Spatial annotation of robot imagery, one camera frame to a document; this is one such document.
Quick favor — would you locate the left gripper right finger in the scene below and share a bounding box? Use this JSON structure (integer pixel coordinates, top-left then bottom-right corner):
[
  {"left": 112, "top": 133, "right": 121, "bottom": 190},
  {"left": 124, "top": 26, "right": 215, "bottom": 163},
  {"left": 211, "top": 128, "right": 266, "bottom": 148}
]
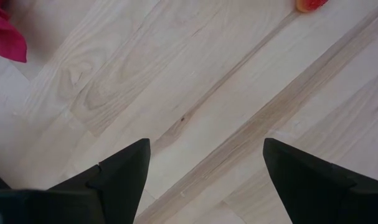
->
[{"left": 262, "top": 138, "right": 378, "bottom": 224}]

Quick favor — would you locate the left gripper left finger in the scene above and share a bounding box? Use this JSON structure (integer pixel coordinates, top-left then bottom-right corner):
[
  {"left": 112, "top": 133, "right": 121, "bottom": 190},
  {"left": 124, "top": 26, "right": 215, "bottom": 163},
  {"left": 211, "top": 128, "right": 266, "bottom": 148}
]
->
[{"left": 49, "top": 138, "right": 151, "bottom": 224}]

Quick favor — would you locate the small toy strawberry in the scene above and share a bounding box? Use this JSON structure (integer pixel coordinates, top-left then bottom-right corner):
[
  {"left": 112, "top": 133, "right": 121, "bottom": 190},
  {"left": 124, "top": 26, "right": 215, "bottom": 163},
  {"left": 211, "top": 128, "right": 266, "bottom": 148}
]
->
[{"left": 295, "top": 0, "right": 330, "bottom": 14}]

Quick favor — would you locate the red cloth with white tag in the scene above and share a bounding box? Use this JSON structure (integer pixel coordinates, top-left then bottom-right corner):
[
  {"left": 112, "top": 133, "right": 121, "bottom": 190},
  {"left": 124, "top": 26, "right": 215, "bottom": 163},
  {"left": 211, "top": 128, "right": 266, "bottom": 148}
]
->
[{"left": 0, "top": 0, "right": 28, "bottom": 63}]

